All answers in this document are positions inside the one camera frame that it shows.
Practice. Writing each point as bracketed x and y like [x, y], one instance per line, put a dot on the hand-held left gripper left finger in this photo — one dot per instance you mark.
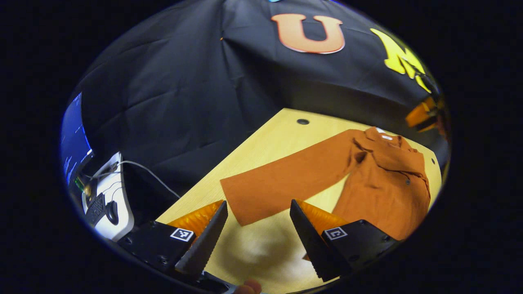
[202, 249]

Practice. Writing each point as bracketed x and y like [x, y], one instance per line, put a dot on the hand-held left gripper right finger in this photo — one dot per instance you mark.
[312, 245]

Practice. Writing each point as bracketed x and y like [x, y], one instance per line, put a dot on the black keyboard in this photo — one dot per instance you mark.
[95, 209]

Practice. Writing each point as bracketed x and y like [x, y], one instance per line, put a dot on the black computer mouse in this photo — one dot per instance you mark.
[112, 212]

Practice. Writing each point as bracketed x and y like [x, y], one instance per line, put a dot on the white side desk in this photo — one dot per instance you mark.
[122, 212]

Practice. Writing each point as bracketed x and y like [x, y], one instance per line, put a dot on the black backdrop cloth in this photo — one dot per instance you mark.
[184, 102]

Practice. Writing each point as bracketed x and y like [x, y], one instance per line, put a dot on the blue computer monitor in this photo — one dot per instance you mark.
[74, 134]

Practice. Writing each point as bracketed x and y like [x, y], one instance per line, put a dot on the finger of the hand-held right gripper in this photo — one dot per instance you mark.
[433, 124]
[419, 114]

